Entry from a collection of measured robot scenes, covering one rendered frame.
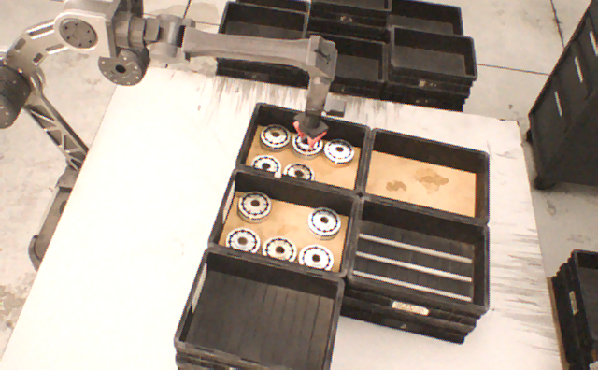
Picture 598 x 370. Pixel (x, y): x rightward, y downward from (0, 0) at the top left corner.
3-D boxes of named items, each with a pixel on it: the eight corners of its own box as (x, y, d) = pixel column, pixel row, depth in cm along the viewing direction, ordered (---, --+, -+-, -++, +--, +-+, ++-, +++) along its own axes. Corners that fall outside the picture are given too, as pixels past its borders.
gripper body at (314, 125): (307, 112, 212) (310, 96, 206) (328, 131, 207) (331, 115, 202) (292, 120, 209) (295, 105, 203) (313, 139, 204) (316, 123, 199)
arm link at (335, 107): (312, 82, 192) (308, 109, 191) (349, 88, 192) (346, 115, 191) (310, 92, 204) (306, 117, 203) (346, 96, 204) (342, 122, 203)
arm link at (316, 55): (335, 30, 145) (329, 72, 144) (338, 49, 158) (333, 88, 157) (150, 11, 151) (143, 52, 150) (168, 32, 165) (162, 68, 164)
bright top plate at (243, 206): (234, 214, 193) (234, 213, 193) (243, 189, 200) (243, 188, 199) (266, 221, 193) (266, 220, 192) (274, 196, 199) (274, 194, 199)
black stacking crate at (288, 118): (233, 189, 205) (234, 166, 196) (254, 125, 224) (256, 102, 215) (352, 217, 203) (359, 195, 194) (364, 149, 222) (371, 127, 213)
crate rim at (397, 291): (344, 282, 176) (346, 278, 174) (358, 199, 195) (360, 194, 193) (487, 317, 174) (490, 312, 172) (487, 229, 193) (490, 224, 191)
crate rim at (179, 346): (171, 348, 159) (170, 345, 157) (206, 249, 178) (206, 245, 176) (326, 387, 157) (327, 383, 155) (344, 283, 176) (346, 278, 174)
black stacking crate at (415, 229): (339, 299, 183) (346, 279, 175) (353, 218, 202) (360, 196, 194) (475, 331, 181) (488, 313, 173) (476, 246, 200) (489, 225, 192)
